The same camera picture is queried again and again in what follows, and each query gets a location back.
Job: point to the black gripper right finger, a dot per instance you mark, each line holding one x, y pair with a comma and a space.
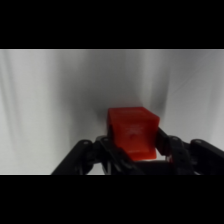
193, 158

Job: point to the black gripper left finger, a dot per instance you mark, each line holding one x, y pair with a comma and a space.
96, 156

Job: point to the red cube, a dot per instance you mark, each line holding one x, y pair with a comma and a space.
133, 131

